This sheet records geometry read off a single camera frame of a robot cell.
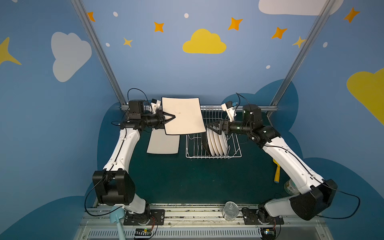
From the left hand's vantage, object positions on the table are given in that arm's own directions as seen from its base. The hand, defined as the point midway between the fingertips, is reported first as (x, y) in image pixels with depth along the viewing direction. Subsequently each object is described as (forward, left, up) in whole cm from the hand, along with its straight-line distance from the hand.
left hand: (174, 116), depth 76 cm
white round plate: (-5, -20, -16) cm, 26 cm away
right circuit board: (-46, -48, -35) cm, 76 cm away
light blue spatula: (-39, +27, -29) cm, 56 cm away
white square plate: (+3, +12, -30) cm, 33 cm away
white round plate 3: (-4, -25, -17) cm, 30 cm away
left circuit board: (-47, +14, -35) cm, 60 cm away
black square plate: (-6, -17, -16) cm, 24 cm away
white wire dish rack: (-4, -11, -25) cm, 28 cm away
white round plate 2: (-5, -22, -17) cm, 28 cm away
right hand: (-6, -20, +2) cm, 21 cm away
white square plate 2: (+1, -8, -2) cm, 8 cm away
